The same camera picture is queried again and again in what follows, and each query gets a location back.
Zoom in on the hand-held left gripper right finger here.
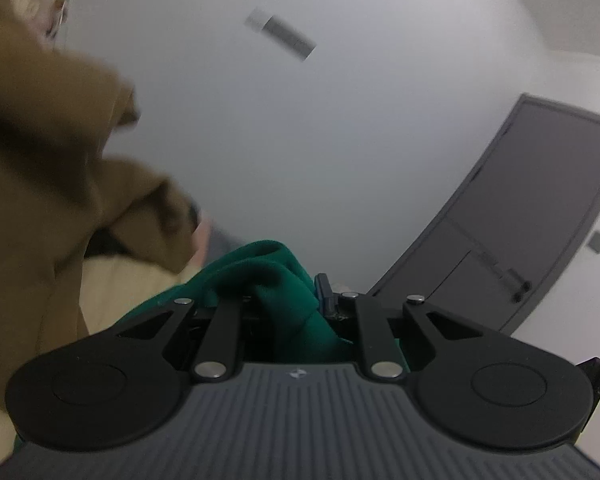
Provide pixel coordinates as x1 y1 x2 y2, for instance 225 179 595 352
314 273 486 382

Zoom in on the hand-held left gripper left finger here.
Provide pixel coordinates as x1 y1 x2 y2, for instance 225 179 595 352
115 295 253 382

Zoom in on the green hoodie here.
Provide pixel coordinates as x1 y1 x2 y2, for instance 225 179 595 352
12 240 411 461

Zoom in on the patchwork bed blanket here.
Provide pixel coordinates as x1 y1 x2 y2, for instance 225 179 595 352
0 220 241 466

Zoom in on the grey door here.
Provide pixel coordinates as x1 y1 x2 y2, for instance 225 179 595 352
367 92 600 333

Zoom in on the brown garment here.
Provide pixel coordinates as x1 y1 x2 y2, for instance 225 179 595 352
0 0 206 411

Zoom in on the black door handle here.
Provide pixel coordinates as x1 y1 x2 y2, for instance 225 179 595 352
500 267 533 303

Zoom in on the grey wall panel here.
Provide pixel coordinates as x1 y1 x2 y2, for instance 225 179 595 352
245 7 317 61

